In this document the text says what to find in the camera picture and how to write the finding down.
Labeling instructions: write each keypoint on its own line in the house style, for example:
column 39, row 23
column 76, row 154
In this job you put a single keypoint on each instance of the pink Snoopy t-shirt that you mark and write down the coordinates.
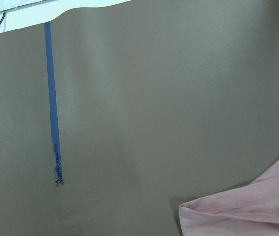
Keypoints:
column 252, row 210

